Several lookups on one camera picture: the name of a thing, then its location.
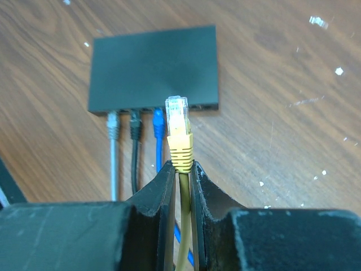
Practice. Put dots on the black network switch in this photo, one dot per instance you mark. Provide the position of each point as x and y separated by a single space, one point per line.
139 71

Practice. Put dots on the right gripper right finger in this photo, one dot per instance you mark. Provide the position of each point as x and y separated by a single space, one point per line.
229 236

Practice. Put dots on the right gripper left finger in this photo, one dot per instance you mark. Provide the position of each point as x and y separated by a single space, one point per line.
136 234

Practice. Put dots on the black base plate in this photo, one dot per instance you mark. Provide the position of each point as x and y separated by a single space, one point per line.
10 192

